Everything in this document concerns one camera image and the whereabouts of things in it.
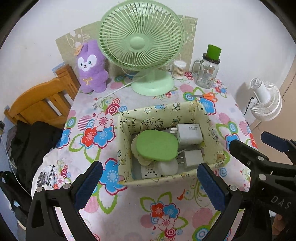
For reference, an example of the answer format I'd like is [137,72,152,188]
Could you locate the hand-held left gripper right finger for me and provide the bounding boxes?
[196,163,273,241]

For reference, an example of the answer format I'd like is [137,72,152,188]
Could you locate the black fan cable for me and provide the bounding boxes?
[243,95,255,115]

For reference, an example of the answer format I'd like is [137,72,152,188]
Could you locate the beige door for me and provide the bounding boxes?
[254,46,296,144]

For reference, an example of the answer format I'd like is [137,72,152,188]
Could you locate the thin white charging cable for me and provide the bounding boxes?
[5,148,31,195]

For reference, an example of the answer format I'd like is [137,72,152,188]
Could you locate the blue wall picture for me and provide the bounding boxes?
[52,61,65,73]

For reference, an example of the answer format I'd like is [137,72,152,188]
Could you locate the green rounded pad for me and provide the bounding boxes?
[135,130,179,162]

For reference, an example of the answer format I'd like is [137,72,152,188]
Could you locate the floral tablecloth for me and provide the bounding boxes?
[31,72,258,241]

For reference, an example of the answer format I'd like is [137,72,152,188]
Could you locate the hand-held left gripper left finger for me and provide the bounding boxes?
[25,161,103,241]

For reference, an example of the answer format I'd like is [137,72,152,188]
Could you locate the orange handled scissors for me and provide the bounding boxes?
[190,92,218,102]

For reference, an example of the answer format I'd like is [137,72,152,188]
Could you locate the purple plush bunny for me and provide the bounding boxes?
[74,40,109,93]

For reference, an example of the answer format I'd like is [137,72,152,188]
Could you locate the white round case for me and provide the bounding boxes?
[158,159,179,176]

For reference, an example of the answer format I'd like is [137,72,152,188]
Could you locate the white floor fan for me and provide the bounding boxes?
[250,78,282,120]

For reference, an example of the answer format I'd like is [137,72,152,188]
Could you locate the beige cartoon wall sheet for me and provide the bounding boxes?
[55,15,198,72]

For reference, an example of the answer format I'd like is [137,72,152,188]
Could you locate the glass jar mug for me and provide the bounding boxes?
[191,53,221,88]

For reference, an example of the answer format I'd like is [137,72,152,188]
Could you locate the black jacket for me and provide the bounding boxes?
[9,122,64,163]

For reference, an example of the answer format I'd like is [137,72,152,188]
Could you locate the large white charger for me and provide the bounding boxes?
[171,123,203,146]

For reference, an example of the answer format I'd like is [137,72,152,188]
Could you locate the person's right hand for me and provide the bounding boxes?
[272,214,284,235]

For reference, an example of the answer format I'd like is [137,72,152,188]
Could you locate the white printed cloth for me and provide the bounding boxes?
[31,153,70,193]

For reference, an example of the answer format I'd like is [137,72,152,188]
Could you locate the yellow cartoon storage box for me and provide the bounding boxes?
[117,101,230,188]

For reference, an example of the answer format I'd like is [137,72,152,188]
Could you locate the cotton swab container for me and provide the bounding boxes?
[172,60,186,80]

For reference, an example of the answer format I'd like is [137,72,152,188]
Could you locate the green desk fan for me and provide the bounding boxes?
[99,4,185,96]

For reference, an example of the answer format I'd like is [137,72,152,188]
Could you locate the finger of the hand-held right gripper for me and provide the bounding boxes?
[228,139,270,176]
[260,131,296,163]

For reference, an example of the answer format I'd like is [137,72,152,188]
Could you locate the orange wooden chair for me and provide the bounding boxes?
[3,64,80,129]

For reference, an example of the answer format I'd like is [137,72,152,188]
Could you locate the small white charger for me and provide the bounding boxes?
[177,149,204,168]

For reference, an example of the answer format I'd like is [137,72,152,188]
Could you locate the white fan power cord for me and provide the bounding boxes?
[92,80,139,109]

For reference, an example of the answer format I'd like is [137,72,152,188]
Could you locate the black backpack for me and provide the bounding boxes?
[0,171,33,230]

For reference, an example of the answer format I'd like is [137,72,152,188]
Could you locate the green cylinder cap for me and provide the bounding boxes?
[206,44,221,59]

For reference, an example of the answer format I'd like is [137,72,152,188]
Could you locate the white rectangular socket adapter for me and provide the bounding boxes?
[141,161,162,179]

